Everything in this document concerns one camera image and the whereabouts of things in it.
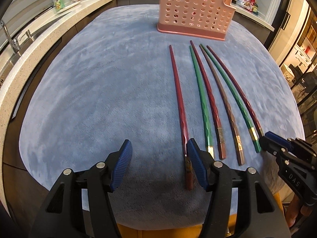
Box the brown chopstick gold band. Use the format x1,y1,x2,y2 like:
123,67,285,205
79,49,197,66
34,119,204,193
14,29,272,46
199,45,245,166

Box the green chopstick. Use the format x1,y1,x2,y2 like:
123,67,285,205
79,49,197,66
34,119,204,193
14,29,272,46
189,45,214,158
200,43,262,154

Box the pink perforated utensil holder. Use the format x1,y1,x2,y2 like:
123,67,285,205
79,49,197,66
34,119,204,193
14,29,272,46
157,0,235,41

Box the grey-blue fleece cloth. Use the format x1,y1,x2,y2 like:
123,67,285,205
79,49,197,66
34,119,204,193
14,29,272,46
19,5,305,230

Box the small dark jar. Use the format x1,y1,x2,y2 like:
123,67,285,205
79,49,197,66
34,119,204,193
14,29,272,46
252,3,258,16

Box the green dish soap bottle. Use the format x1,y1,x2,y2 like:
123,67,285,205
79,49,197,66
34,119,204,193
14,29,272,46
54,0,64,11

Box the dark red chopstick gold band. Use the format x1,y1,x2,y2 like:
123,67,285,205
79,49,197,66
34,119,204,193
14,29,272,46
190,40,224,160

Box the chrome kitchen faucet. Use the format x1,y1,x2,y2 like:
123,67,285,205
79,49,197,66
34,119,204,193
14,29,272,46
1,19,20,54

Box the stainless steel sink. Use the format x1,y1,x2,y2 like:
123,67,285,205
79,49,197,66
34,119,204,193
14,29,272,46
1,11,70,87

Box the right hand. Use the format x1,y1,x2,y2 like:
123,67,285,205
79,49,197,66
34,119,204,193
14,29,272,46
285,195,313,227

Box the maroon chopstick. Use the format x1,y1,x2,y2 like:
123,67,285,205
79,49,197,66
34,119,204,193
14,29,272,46
169,45,193,191
207,45,264,136

